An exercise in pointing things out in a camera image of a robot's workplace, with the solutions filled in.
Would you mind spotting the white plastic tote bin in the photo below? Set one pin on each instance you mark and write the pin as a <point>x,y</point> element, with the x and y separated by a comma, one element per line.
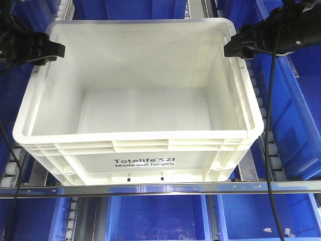
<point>140,102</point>

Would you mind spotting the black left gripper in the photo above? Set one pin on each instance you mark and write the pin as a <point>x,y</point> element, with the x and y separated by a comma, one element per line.
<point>16,41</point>

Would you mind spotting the roller track shelf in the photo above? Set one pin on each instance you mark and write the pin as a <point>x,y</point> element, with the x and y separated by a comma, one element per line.
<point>11,171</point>
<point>271,160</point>

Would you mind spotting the blue bin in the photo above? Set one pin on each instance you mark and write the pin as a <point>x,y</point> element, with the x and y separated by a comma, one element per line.
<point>40,219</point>
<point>158,217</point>
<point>244,214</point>

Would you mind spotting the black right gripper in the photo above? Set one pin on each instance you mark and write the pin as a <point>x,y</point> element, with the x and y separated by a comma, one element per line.
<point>288,28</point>

